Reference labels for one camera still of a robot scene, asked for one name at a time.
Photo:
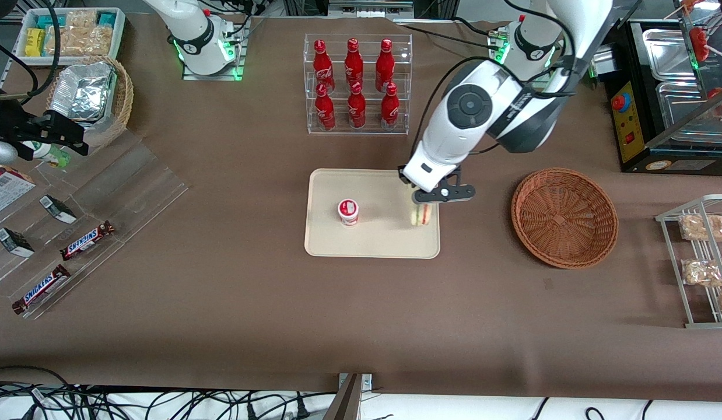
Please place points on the yellow snack pack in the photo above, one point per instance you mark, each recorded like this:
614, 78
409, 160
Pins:
34, 42

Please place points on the small black carton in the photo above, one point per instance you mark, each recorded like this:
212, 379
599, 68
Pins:
58, 209
14, 242

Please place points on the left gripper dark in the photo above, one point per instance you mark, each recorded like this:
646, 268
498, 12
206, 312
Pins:
403, 178

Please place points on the aluminium foil container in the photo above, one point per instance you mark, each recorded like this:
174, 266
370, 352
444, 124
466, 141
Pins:
81, 93

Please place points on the red emergency stop button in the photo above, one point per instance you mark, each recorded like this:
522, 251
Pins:
620, 102

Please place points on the steel warmer pan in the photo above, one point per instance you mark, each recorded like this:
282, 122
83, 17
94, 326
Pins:
682, 111
667, 55

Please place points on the clear cracker bag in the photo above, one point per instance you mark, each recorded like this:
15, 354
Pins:
81, 17
81, 41

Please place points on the red skewered sausage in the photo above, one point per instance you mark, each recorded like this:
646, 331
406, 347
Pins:
698, 44

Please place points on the red white yogurt cup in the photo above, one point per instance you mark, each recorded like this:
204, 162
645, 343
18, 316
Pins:
348, 212

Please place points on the dark camera stand post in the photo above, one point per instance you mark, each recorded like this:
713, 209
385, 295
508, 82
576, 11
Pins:
344, 402

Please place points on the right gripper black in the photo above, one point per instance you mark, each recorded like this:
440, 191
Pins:
10, 123

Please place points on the red cola bottle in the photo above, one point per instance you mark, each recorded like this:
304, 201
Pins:
356, 108
322, 64
385, 61
353, 61
389, 109
325, 111

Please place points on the white plastic bin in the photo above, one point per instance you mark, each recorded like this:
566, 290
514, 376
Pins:
119, 35

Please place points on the empty brown wicker basket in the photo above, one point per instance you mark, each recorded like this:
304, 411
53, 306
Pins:
565, 219

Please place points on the wicker basket holding foil container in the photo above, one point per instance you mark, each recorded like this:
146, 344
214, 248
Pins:
123, 99

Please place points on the clear acrylic bottle rack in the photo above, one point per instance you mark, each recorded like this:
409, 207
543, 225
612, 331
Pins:
405, 76

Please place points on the clear acrylic stepped display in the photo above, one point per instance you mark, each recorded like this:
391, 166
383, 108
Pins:
133, 175

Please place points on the green white plastic bottle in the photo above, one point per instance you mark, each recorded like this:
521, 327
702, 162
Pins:
49, 154

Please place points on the Snickers chocolate bar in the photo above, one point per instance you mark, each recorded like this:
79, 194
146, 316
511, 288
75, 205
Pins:
87, 241
41, 290

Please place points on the teal snack pack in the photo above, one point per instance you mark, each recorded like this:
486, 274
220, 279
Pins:
49, 21
107, 18

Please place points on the cream plastic serving tray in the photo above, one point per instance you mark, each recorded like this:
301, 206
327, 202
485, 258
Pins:
384, 239

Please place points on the white red snack box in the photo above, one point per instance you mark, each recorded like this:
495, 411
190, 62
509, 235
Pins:
8, 192

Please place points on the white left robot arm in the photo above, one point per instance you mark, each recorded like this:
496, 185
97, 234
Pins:
454, 137

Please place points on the black food warmer machine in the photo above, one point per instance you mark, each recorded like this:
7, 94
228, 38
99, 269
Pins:
626, 125

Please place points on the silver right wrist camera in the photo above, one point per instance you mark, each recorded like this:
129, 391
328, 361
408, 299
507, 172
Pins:
0, 153

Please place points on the triangle sandwich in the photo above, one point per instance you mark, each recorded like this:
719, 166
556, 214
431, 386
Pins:
422, 216

